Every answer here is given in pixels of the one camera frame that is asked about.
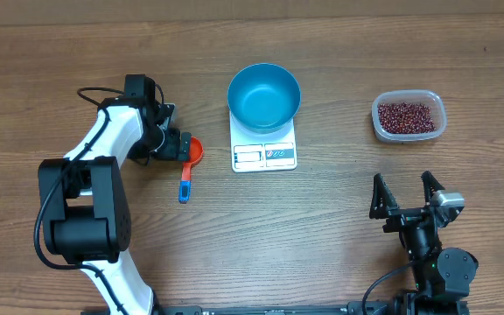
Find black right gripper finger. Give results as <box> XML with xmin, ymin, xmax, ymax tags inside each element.
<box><xmin>421</xmin><ymin>171</ymin><xmax>445</xmax><ymax>204</ymax></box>
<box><xmin>369</xmin><ymin>173</ymin><xmax>399</xmax><ymax>220</ymax></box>

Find orange measuring scoop blue handle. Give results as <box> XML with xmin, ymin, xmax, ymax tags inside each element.
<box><xmin>178</xmin><ymin>136</ymin><xmax>204</xmax><ymax>204</ymax></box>

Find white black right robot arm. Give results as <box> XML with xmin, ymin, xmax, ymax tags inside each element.
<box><xmin>361</xmin><ymin>171</ymin><xmax>479</xmax><ymax>314</ymax></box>

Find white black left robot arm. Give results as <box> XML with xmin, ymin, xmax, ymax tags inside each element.
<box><xmin>33</xmin><ymin>94</ymin><xmax>191</xmax><ymax>314</ymax></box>

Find white digital kitchen scale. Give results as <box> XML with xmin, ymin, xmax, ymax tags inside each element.
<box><xmin>229</xmin><ymin>114</ymin><xmax>298</xmax><ymax>173</ymax></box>

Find teal blue bowl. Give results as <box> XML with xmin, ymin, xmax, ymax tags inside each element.
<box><xmin>227</xmin><ymin>63</ymin><xmax>302</xmax><ymax>134</ymax></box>

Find red adzuki beans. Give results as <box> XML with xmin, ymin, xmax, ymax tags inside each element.
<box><xmin>377</xmin><ymin>102</ymin><xmax>435</xmax><ymax>134</ymax></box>

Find clear plastic container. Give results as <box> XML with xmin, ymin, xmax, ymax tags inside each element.
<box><xmin>371</xmin><ymin>89</ymin><xmax>448</xmax><ymax>143</ymax></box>

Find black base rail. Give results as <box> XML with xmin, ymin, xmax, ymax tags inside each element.
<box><xmin>80</xmin><ymin>301</ymin><xmax>472</xmax><ymax>315</ymax></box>

